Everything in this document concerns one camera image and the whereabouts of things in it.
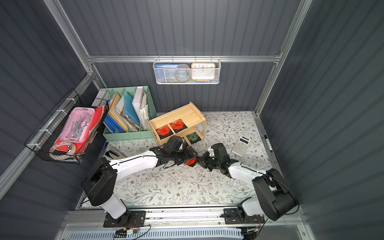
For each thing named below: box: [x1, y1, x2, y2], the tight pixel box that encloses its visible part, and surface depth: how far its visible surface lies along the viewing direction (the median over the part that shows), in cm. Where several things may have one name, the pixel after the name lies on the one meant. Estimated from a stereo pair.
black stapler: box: [105, 150, 125, 160], surface depth 97 cm
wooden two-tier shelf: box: [149, 101, 207, 147], surface depth 91 cm
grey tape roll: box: [174, 63, 191, 81], surface depth 90 cm
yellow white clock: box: [191, 62, 216, 82], surface depth 90 cm
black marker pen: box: [264, 134, 273, 152], surface depth 109 cm
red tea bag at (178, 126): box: [169, 119, 188, 134], surface depth 86 cm
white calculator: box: [231, 135, 251, 158], surface depth 101 cm
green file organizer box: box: [92, 85, 157, 142], surface depth 98 cm
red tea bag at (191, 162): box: [184, 157, 197, 167], surface depth 87 cm
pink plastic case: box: [58, 107, 96, 143], surface depth 74 cm
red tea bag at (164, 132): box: [155, 124, 174, 140], surface depth 84 cm
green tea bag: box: [185, 132, 202, 145], surface depth 104 cm
